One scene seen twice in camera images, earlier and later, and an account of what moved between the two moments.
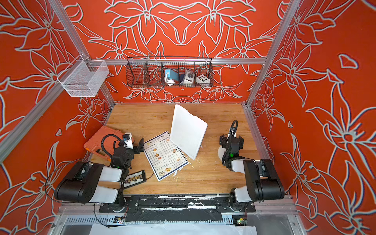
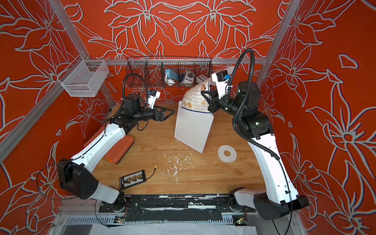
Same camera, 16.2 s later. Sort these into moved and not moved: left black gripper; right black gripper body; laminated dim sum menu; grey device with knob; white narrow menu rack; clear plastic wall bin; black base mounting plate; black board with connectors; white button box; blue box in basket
Moved: laminated dim sum menu; right black gripper body; white narrow menu rack; left black gripper
Not moved: black board with connectors; white button box; clear plastic wall bin; grey device with knob; blue box in basket; black base mounting plate
